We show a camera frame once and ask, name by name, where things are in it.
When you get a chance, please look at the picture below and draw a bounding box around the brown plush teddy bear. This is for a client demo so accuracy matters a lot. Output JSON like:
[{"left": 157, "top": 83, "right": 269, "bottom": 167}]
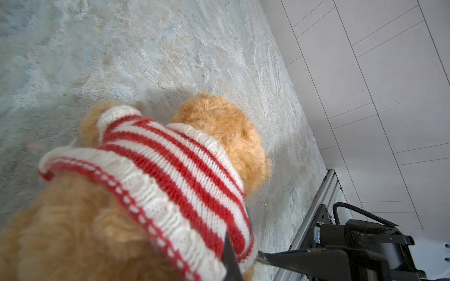
[{"left": 1, "top": 92, "right": 271, "bottom": 281}]

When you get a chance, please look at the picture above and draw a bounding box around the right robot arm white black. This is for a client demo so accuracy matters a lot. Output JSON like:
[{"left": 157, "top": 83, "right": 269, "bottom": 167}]
[{"left": 313, "top": 220, "right": 450, "bottom": 281}]

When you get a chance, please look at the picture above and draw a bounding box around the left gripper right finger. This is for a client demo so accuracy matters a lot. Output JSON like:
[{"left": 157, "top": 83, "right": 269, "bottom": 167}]
[{"left": 257, "top": 248, "right": 352, "bottom": 281}]

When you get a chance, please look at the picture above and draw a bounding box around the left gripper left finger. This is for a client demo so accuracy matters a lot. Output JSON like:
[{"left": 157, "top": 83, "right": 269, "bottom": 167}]
[{"left": 221, "top": 234, "right": 244, "bottom": 281}]

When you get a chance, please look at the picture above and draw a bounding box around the aluminium mounting rail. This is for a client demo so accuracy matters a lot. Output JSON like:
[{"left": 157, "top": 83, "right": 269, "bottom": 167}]
[{"left": 274, "top": 169, "right": 349, "bottom": 281}]

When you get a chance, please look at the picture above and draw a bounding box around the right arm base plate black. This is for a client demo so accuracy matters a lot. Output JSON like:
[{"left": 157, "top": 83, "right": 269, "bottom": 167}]
[{"left": 300, "top": 204, "right": 334, "bottom": 249}]

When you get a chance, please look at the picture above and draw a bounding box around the red white striped knit sweater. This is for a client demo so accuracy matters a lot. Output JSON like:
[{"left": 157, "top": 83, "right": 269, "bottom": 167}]
[{"left": 39, "top": 105, "right": 258, "bottom": 281}]

